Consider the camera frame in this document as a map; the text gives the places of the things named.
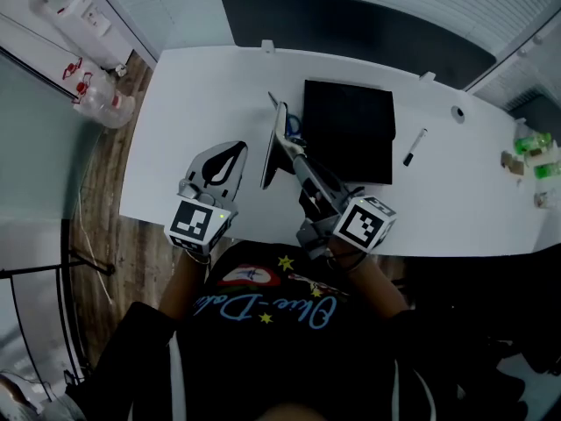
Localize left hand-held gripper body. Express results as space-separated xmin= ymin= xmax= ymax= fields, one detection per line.
xmin=164 ymin=176 xmax=240 ymax=256

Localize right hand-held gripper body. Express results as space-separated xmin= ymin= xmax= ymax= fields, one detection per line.
xmin=276 ymin=146 xmax=398 ymax=260

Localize blue-handled scissors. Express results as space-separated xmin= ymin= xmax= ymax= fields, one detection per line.
xmin=266 ymin=90 xmax=304 ymax=136

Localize black box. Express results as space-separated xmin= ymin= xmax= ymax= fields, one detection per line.
xmin=302 ymin=79 xmax=397 ymax=187

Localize white marker pen black cap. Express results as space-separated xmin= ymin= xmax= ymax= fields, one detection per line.
xmin=401 ymin=127 xmax=430 ymax=168

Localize person's left forearm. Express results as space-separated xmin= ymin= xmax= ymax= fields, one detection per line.
xmin=158 ymin=248 xmax=212 ymax=320

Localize person's right forearm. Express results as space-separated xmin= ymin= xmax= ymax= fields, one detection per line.
xmin=328 ymin=243 xmax=409 ymax=320

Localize white desk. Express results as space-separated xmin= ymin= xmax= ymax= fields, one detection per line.
xmin=118 ymin=46 xmax=561 ymax=258

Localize black wrist band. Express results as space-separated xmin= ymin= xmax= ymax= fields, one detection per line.
xmin=325 ymin=247 xmax=368 ymax=275

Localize black partition panel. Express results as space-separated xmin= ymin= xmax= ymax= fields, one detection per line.
xmin=220 ymin=0 xmax=497 ymax=90

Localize black metal stand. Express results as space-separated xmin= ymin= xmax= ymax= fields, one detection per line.
xmin=0 ymin=217 xmax=117 ymax=411

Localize person's black printed t-shirt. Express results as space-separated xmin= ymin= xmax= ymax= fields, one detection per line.
xmin=65 ymin=239 xmax=442 ymax=421

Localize small brown packet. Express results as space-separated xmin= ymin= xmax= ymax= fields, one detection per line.
xmin=501 ymin=150 xmax=526 ymax=176

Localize white water dispenser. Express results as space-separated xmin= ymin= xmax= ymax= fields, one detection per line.
xmin=27 ymin=0 xmax=134 ymax=72

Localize clear crumpled wrapper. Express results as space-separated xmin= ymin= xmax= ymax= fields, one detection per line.
xmin=533 ymin=189 xmax=561 ymax=211

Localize green plastic bottle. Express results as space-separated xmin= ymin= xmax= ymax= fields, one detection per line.
xmin=514 ymin=131 xmax=554 ymax=156
xmin=533 ymin=161 xmax=561 ymax=180

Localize thin wrist bracelet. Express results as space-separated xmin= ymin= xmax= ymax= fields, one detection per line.
xmin=184 ymin=249 xmax=212 ymax=267

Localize white cable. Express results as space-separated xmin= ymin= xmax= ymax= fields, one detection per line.
xmin=77 ymin=185 xmax=114 ymax=304

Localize clear water jug red handle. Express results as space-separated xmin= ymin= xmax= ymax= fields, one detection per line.
xmin=72 ymin=73 xmax=136 ymax=130
xmin=60 ymin=56 xmax=110 ymax=101

